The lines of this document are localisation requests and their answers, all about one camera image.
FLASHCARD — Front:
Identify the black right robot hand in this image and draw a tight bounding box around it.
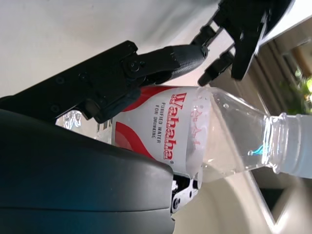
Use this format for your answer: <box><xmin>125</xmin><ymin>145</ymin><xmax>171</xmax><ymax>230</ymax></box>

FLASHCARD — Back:
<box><xmin>0</xmin><ymin>40</ymin><xmax>208</xmax><ymax>234</ymax></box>

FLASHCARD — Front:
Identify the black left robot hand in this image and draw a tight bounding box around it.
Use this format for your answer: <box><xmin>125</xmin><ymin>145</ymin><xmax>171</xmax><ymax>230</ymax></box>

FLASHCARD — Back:
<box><xmin>190</xmin><ymin>0</ymin><xmax>289</xmax><ymax>86</ymax></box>

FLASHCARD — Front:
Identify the green leafy plant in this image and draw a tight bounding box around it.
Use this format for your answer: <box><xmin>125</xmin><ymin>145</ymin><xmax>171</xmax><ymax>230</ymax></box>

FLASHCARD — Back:
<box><xmin>277</xmin><ymin>68</ymin><xmax>312</xmax><ymax>115</ymax></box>

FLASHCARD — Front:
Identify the clear plastic water bottle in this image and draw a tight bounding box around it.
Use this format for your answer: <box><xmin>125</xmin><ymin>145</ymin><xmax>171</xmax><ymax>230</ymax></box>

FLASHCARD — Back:
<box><xmin>55</xmin><ymin>85</ymin><xmax>312</xmax><ymax>184</ymax></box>

